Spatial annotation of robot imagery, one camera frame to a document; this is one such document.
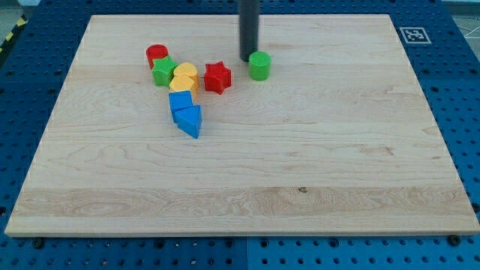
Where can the yellow black hazard tape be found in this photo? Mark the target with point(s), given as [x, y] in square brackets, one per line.
[14, 34]

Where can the red cylinder block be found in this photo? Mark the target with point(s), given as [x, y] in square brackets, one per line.
[156, 51]

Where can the yellow heart block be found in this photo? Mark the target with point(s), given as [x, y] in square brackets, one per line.
[187, 69]

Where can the white fiducial marker tag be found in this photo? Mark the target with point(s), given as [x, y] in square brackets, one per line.
[415, 35]

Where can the red star block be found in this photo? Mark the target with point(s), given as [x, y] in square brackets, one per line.
[217, 77]

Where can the blue triangle block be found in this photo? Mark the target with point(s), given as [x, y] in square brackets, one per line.
[190, 120]

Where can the light wooden board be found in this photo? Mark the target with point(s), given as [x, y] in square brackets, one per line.
[338, 141]

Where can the black bolt front left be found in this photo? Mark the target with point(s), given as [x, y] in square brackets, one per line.
[38, 243]

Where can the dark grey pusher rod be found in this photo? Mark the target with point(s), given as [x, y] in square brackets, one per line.
[249, 17]

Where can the green cylinder block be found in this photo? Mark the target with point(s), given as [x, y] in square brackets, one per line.
[259, 65]

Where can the yellow pentagon block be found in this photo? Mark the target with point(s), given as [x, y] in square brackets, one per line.
[184, 83]

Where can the black bolt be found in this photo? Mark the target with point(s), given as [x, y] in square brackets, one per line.
[454, 240]
[38, 243]

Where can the blue cube block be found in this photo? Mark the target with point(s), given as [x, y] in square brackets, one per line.
[179, 100]

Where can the green star block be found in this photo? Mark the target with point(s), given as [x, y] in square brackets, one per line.
[162, 70]

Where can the black bolt front right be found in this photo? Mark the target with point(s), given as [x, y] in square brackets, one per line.
[454, 240]

